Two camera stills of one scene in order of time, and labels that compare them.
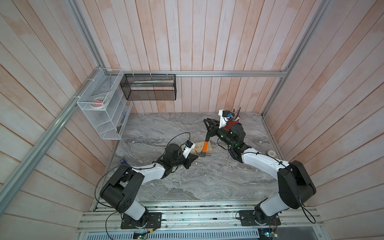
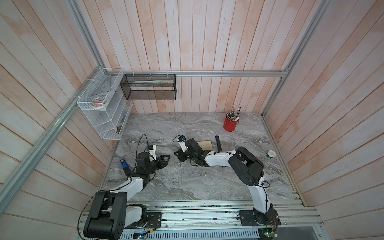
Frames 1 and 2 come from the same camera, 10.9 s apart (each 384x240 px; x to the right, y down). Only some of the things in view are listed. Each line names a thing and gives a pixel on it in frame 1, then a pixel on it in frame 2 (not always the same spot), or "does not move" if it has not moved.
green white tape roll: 271,153 does not move
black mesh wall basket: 149,87 does not move
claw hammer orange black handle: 203,153 to 218,143
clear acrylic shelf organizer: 105,105 does not move
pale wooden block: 199,146 does not move
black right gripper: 214,126 to 180,155
